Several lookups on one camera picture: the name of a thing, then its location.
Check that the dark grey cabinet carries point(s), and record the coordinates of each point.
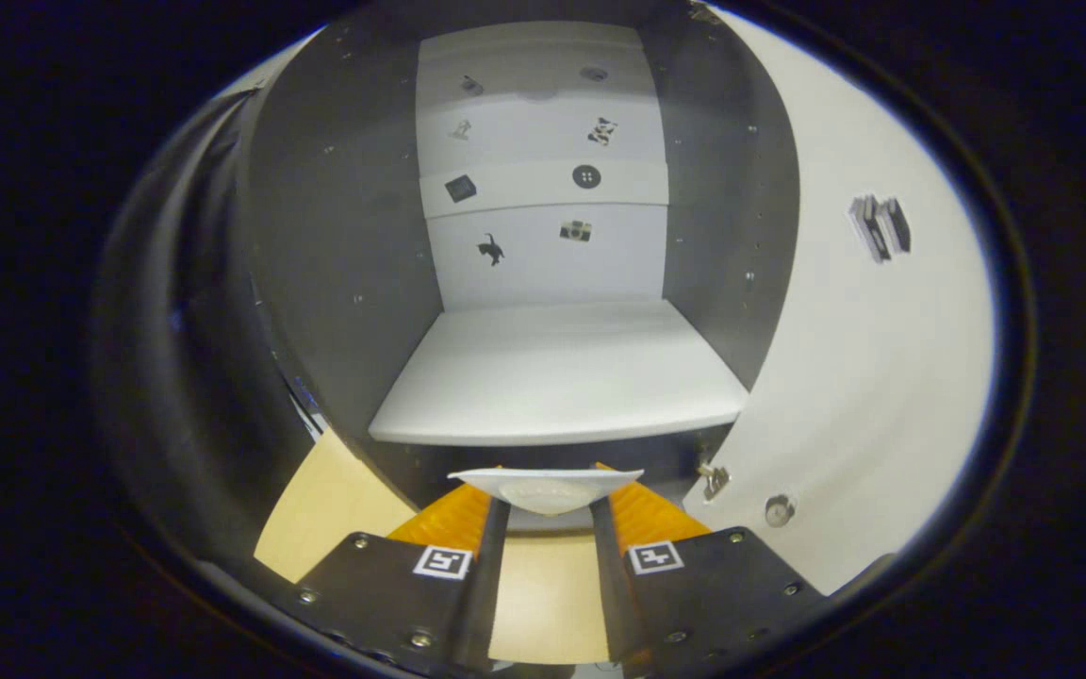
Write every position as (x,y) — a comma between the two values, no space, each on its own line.
(336,236)

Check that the white shallow dish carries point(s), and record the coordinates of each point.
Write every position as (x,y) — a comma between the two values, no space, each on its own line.
(543,486)

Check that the metal door hinge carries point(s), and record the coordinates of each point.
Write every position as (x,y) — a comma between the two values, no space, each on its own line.
(713,479)

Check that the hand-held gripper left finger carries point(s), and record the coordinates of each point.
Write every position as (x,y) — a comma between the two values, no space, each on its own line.
(482,585)

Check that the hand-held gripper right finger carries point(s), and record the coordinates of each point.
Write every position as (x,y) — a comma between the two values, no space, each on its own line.
(614,585)

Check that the white cabinet shelf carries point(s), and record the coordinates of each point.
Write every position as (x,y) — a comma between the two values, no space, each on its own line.
(552,368)

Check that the black backdrop cloth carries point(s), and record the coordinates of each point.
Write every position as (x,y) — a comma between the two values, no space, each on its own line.
(194,377)

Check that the grey cabinet door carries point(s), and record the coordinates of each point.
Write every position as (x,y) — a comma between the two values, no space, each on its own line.
(863,377)

